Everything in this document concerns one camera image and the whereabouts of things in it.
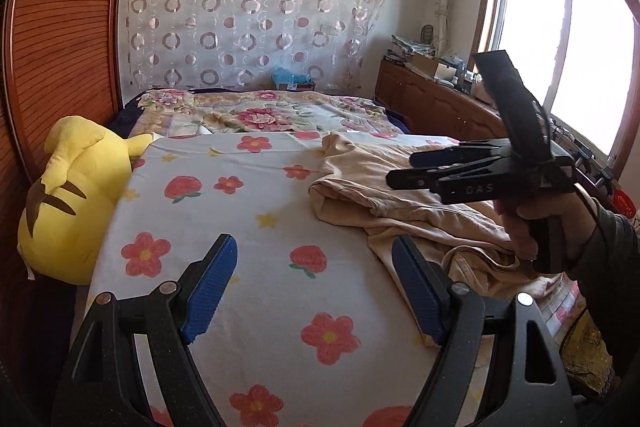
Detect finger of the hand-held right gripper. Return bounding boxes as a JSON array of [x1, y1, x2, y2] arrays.
[[410, 138, 516, 169], [386, 155, 516, 204]]

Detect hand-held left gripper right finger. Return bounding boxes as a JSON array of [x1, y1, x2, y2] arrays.
[[391, 236, 577, 427]]

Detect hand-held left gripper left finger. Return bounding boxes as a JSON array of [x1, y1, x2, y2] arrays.
[[64, 233, 239, 427]]

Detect beige printed t-shirt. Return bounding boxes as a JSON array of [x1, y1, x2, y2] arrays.
[[308, 133, 587, 304]]

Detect person's right forearm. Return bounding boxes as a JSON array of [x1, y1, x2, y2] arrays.
[[564, 197, 640, 404]]

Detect person's right hand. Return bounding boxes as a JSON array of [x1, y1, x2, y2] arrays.
[[494, 191, 599, 279]]

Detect brown wooden cabinet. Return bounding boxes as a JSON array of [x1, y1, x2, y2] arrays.
[[375, 59, 617, 188]]

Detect white flower print bedsheet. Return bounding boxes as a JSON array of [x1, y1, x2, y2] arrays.
[[87, 133, 501, 427]]

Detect open cardboard box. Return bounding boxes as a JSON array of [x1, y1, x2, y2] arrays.
[[407, 53, 459, 81]]

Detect stack of folded cloths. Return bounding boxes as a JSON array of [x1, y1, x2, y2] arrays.
[[390, 34, 434, 56]]

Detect bright window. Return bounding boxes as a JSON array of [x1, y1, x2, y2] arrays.
[[482, 0, 640, 164]]

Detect yellow plush toy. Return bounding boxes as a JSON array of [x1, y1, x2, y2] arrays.
[[17, 116, 154, 286]]

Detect beige rose print blanket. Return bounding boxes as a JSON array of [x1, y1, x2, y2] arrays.
[[122, 88, 402, 139]]

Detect blue plastic bag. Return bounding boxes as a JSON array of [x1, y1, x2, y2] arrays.
[[271, 66, 314, 88]]

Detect sheer circle pattern curtain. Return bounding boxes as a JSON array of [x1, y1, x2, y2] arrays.
[[125, 0, 389, 90]]

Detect wooden slatted wardrobe door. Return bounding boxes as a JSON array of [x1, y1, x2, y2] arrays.
[[0, 0, 139, 427]]

